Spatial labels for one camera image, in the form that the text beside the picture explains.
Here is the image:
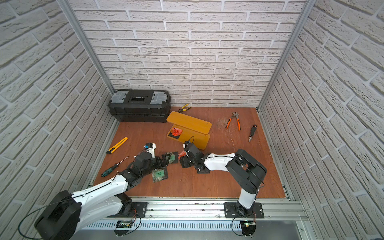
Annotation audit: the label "aluminium front rail frame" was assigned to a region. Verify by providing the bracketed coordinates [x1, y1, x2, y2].
[80, 197, 309, 226]

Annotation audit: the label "green tea bag right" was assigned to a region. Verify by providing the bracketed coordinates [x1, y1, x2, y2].
[197, 169, 210, 174]

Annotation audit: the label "black orange screwdriver handle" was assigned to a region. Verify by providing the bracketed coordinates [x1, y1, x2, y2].
[248, 125, 258, 142]

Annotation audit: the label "right green circuit board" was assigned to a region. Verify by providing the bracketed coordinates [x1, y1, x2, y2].
[241, 221, 256, 230]

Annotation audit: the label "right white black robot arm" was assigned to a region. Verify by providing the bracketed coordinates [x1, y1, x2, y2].
[179, 141, 267, 218]

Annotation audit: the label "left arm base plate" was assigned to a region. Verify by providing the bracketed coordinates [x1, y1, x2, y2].
[119, 202, 148, 218]

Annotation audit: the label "green tea bag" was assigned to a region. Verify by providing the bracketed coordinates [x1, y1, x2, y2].
[152, 167, 169, 183]
[197, 169, 210, 174]
[166, 152, 179, 164]

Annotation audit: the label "black plastic toolbox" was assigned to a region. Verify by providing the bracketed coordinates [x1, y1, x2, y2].
[108, 90, 171, 123]

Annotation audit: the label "yellow two-tier wooden shelf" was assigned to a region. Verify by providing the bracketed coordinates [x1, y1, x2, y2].
[167, 112, 212, 150]

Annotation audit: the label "yellow utility knife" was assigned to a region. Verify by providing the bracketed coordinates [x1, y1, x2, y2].
[106, 137, 128, 155]

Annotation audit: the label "orange handled pliers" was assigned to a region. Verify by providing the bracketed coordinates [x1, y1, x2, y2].
[225, 111, 242, 132]

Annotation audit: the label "green handled screwdriver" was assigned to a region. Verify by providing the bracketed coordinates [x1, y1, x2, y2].
[101, 156, 129, 178]

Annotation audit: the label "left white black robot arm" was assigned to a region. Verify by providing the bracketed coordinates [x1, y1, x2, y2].
[35, 150, 169, 240]

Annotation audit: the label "green tea bag front left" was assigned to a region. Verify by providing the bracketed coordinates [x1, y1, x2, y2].
[152, 167, 169, 183]

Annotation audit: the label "yellow handled pliers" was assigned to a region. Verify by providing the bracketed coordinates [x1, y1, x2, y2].
[177, 104, 191, 113]

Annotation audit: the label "green tea bag centre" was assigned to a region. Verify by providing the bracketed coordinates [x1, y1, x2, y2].
[166, 152, 179, 164]

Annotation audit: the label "green circuit board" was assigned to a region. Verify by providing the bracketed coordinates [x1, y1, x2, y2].
[116, 220, 135, 230]
[241, 221, 256, 230]

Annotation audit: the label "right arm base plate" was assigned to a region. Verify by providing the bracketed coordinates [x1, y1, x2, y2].
[224, 202, 265, 219]

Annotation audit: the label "left green circuit board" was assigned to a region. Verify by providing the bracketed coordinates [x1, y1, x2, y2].
[116, 220, 135, 230]

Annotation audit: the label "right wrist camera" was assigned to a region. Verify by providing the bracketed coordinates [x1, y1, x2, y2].
[183, 141, 196, 153]

